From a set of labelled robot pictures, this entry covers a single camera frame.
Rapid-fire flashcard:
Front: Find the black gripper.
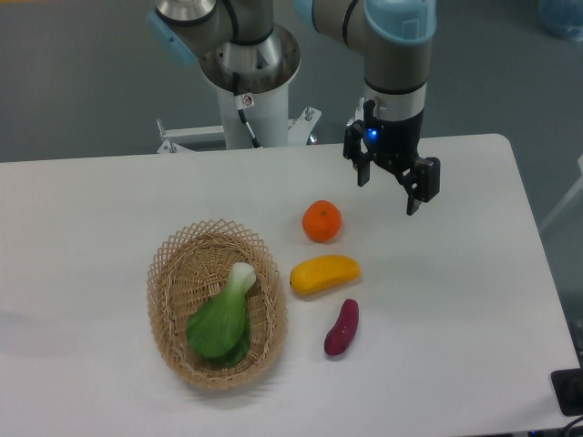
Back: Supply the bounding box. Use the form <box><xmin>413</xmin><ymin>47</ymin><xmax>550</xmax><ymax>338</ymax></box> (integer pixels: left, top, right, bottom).
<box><xmin>343</xmin><ymin>99</ymin><xmax>441</xmax><ymax>216</ymax></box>

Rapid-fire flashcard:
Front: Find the white frame at right edge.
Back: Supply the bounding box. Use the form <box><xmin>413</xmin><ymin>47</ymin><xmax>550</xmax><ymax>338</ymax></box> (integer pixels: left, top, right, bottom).
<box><xmin>538</xmin><ymin>154</ymin><xmax>583</xmax><ymax>233</ymax></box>

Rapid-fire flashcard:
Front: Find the purple sweet potato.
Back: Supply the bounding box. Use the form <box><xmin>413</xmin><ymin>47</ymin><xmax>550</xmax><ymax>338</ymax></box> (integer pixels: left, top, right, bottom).
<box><xmin>323</xmin><ymin>299</ymin><xmax>360</xmax><ymax>357</ymax></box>

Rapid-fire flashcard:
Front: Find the orange tangerine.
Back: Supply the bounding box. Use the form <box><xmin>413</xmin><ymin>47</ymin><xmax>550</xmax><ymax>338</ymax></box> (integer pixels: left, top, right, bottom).
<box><xmin>302</xmin><ymin>199</ymin><xmax>343</xmax><ymax>243</ymax></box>

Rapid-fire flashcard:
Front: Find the woven wicker basket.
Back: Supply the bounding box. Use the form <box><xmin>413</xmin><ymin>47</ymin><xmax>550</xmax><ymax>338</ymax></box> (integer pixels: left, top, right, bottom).
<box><xmin>147</xmin><ymin>219</ymin><xmax>287</xmax><ymax>390</ymax></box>

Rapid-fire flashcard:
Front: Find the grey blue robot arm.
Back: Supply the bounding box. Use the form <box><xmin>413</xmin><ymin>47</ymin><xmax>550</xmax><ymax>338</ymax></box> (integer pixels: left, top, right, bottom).
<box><xmin>147</xmin><ymin>1</ymin><xmax>440</xmax><ymax>213</ymax></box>

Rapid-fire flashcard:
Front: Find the black device at table edge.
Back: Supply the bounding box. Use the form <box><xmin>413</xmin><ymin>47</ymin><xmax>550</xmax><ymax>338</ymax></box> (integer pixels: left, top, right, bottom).
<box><xmin>550</xmin><ymin>368</ymin><xmax>582</xmax><ymax>417</ymax></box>

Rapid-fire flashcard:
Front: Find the green bok choy vegetable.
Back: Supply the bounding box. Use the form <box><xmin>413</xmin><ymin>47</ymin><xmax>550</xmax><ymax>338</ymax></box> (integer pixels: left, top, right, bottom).
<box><xmin>186</xmin><ymin>262</ymin><xmax>256</xmax><ymax>368</ymax></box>

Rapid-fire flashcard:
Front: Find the blue plastic bag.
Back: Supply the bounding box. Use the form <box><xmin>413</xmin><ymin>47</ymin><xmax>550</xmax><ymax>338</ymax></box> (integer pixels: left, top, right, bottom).
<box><xmin>537</xmin><ymin>0</ymin><xmax>582</xmax><ymax>42</ymax></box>

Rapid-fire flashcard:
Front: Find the yellow mango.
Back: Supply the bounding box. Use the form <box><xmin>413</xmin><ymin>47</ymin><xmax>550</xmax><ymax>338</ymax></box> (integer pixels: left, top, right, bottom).
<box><xmin>290</xmin><ymin>255</ymin><xmax>361</xmax><ymax>296</ymax></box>

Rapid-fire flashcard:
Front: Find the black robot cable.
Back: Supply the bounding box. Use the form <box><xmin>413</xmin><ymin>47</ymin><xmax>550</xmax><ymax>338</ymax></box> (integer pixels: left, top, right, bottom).
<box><xmin>230</xmin><ymin>71</ymin><xmax>265</xmax><ymax>149</ymax></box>

